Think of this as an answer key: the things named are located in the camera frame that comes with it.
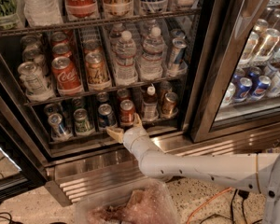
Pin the slim blue silver can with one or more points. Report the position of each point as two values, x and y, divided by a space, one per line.
176 66

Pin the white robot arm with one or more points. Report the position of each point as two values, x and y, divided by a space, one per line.
250 172

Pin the red coke can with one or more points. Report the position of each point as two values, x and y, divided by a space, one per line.
127 110
123 94

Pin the red coke can rear bottom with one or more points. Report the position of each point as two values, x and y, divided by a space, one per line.
123 94

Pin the red coke can front bottom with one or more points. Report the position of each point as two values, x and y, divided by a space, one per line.
127 110

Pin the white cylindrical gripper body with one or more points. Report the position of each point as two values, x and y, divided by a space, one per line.
132 136

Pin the blue pepsi can bottom shelf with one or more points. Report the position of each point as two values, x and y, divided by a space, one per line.
106 116

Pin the coca-cola bottle top shelf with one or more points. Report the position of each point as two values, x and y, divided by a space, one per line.
80 9

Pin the blue white can bottom left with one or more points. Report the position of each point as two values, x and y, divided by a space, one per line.
59 131

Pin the pepsi can right fridge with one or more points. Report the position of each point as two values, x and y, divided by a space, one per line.
243 87

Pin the brown can bottom right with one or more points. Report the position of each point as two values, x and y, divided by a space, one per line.
168 107

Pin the clear plastic bin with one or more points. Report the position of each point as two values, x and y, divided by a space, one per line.
144 201

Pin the steel fridge door frame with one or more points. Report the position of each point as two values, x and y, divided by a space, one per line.
222 50

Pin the water bottle left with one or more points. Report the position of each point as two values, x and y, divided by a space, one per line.
125 52

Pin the black power adapter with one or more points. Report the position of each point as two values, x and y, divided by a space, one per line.
244 194

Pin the green soda can bottom shelf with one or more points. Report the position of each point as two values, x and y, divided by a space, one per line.
83 126

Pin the white silver can middle left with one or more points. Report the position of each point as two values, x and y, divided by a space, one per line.
37 87

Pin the orange brown can middle shelf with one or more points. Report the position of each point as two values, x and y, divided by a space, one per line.
97 73

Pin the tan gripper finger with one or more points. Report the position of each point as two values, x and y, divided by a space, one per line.
115 133
137 122

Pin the water bottle right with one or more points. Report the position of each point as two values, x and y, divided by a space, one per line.
150 60

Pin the juice bottle white cap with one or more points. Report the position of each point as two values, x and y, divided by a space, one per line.
149 104

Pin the steel fridge base grille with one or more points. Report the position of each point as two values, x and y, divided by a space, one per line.
73 180

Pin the water bottle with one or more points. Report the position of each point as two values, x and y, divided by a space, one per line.
125 52
150 60

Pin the red coca-cola can middle shelf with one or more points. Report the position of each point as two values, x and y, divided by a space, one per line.
67 77

